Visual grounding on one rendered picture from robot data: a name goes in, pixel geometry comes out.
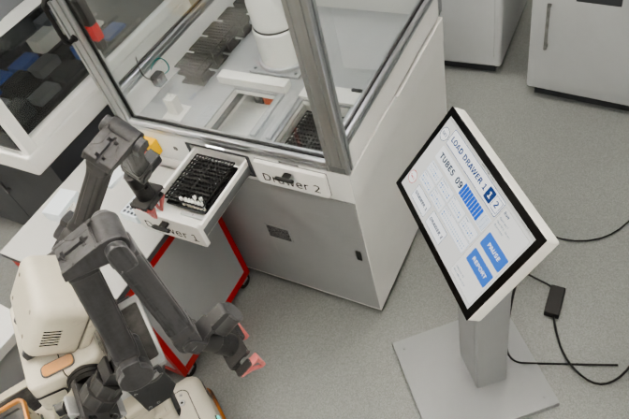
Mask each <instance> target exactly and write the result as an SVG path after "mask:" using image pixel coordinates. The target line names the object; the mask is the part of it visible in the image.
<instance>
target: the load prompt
mask: <svg viewBox="0 0 629 419"><path fill-rule="evenodd" d="M446 145H447V146H448V148H449V149H450V150H451V152H452V153H453V155H454V156H455V158H456V159H457V161H458V163H459V164H460V166H461V168H462V169H463V171H464V172H465V174H466V176H467V177H468V179H469V180H470V182H471V183H472V184H473V186H474V187H475V189H476V191H477V192H478V194H479V195H480V197H481V199H482V200H483V202H484V203H485V205H486V206H487V208H488V210H489V211H490V213H491V215H492V216H493V218H494V217H495V216H496V215H497V214H498V213H499V212H500V211H501V210H502V209H503V207H504V206H505V205H506V202H505V200H504V199H503V198H502V196H501V195H500V193H499V192H498V190H497V189H496V187H495V186H494V184H493V183H492V181H491V180H490V178H489V176H488V175H487V173H486V172H485V170H484V169H483V167H482V166H481V165H480V164H479V163H478V161H477V160H476V158H475V156H474V155H473V153H472V152H471V150H470V149H469V147H468V146H467V144H466V143H465V141H464V140H463V138H462V137H461V135H460V133H459V132H458V131H457V129H456V130H455V131H454V132H453V134H452V135H451V136H450V138H449V139H448V140H447V142H446Z"/></svg>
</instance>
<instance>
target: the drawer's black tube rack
mask: <svg viewBox="0 0 629 419"><path fill-rule="evenodd" d="M197 155H198V156H197ZM199 156H201V157H199ZM202 157H204V158H202ZM207 157H208V158H207ZM205 158H207V159H205ZM209 158H211V159H209ZM194 159H196V160H194ZM208 159H209V160H208ZM212 159H213V160H212ZM216 160H217V161H216ZM219 161H221V162H219ZM192 162H193V163H192ZM222 162H224V163H222ZM225 162H227V163H226V164H225ZM191 163H192V164H191ZM228 163H230V164H229V165H228ZM232 164H233V165H232ZM234 165H235V162H231V161H228V160H223V159H219V158H215V157H211V156H207V155H203V154H199V153H197V154H196V155H195V156H194V158H193V159H192V160H191V161H190V163H189V164H188V165H187V167H186V168H185V169H184V170H183V172H182V173H181V175H180V176H179V177H178V179H177V180H176V181H174V183H173V184H172V185H171V187H170V188H169V189H168V191H167V193H168V194H171V193H172V192H173V194H172V195H177V196H182V197H186V198H190V199H193V195H195V196H196V197H197V199H196V201H199V198H200V197H202V198H203V201H202V202H203V203H205V204H206V206H205V208H206V211H203V210H200V209H194V208H191V207H187V205H185V206H184V205H183V203H181V202H178V201H174V200H171V199H168V200H167V203H168V204H170V205H174V206H177V207H181V208H184V209H188V210H193V211H196V212H200V213H203V214H207V213H208V211H209V210H210V208H211V207H212V205H213V204H214V202H215V201H216V199H217V198H218V197H219V195H220V194H222V192H223V191H224V189H225V188H226V186H227V184H228V183H229V182H230V180H231V179H232V177H233V176H234V175H235V173H236V172H237V170H238V168H237V167H234ZM186 169H187V170H186ZM190 169H191V170H190ZM189 170H190V171H189ZM184 172H185V173H184ZM183 173H184V174H183ZM186 173H188V174H187V175H186ZM180 177H181V178H180ZM180 181H181V182H180ZM174 184H176V185H174ZM177 185H179V186H177ZM171 188H173V189H171ZM174 189H176V190H174ZM169 191H170V193H169ZM193 200H194V199H193ZM199 202H200V201H199Z"/></svg>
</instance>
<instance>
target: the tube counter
mask: <svg viewBox="0 0 629 419"><path fill-rule="evenodd" d="M451 184H452V185H453V187H454V189H455V190H456V192H457V194H458V195H459V197H460V199H461V201H462V203H463V204H464V206H465V207H466V208H467V210H468V211H469V213H470V215H471V216H472V218H473V220H474V221H475V224H476V225H477V227H478V229H479V230H480V232H482V231H483V230H484V229H485V227H486V226H487V225H488V224H489V223H490V222H491V219H490V217H489V215H488V214H487V212H485V210H484V209H483V207H482V205H481V204H480V202H479V201H478V199H477V197H476V196H475V194H474V192H473V191H472V189H471V187H470V186H469V184H468V183H467V181H466V180H465V178H464V177H463V176H462V174H461V173H460V174H459V175H458V176H457V177H456V179H455V180H454V181H452V183H451Z"/></svg>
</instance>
